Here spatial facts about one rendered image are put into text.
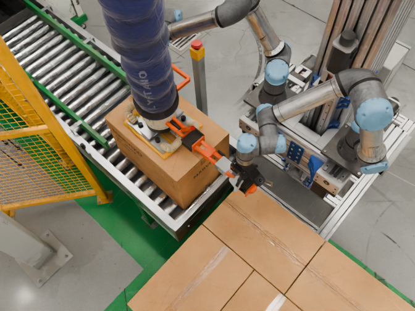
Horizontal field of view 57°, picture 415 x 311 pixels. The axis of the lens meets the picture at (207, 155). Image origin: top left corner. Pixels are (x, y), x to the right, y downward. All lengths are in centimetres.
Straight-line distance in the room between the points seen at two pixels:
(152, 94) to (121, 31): 38
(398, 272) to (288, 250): 99
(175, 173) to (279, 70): 73
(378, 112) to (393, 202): 184
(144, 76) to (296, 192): 152
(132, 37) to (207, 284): 135
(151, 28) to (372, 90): 80
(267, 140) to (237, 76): 211
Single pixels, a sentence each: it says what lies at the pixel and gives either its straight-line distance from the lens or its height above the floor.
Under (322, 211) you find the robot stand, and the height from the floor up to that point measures 21.
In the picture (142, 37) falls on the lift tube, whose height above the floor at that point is 170.
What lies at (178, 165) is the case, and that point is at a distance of 198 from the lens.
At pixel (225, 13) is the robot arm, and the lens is 171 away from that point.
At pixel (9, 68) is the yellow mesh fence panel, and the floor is 148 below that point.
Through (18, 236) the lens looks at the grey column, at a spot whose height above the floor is 53.
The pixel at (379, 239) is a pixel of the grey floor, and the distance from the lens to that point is 302.
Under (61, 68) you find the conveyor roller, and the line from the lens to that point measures 316.
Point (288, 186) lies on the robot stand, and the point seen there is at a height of 21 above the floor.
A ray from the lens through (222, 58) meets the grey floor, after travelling 370.
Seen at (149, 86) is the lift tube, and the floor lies 140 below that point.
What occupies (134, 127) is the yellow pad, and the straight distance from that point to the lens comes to 211.
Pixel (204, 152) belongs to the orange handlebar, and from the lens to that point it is 184.
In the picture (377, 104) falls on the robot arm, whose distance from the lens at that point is 138.
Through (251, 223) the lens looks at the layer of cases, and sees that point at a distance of 228.
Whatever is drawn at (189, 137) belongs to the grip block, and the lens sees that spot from 189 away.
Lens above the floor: 269
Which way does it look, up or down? 61 degrees down
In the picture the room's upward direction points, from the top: 5 degrees counter-clockwise
